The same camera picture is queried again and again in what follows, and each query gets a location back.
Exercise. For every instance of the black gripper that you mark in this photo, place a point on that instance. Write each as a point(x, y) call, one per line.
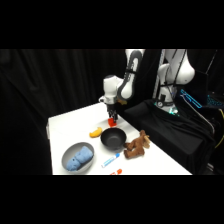
point(111, 107)

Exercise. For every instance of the red cube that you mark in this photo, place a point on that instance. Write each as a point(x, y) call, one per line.
point(112, 123)

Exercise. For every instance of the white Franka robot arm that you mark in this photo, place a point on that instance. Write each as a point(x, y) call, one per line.
point(128, 83)

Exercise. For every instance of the black bowl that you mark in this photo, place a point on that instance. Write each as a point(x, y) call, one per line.
point(113, 140)

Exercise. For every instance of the grey bowl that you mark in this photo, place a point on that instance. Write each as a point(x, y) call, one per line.
point(68, 156)

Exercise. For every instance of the tan box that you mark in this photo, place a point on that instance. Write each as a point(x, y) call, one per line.
point(121, 102)

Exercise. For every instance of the yellow banana toy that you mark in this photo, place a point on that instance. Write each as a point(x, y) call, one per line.
point(96, 132)

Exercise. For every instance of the brown plush toy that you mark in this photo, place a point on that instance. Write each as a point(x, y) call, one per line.
point(135, 146)

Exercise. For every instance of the blue and white marker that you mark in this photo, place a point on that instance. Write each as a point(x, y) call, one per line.
point(110, 160)

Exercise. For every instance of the blue cloth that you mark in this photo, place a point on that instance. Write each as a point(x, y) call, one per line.
point(80, 158)

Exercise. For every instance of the black cloth-covered stand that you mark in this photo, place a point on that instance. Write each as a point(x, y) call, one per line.
point(173, 136)

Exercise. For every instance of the black curtain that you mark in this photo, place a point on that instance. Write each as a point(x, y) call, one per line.
point(50, 80)

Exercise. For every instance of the blue-lit electronic device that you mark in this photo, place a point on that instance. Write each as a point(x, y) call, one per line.
point(193, 98)

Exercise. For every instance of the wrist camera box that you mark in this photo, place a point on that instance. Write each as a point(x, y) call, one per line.
point(102, 99)

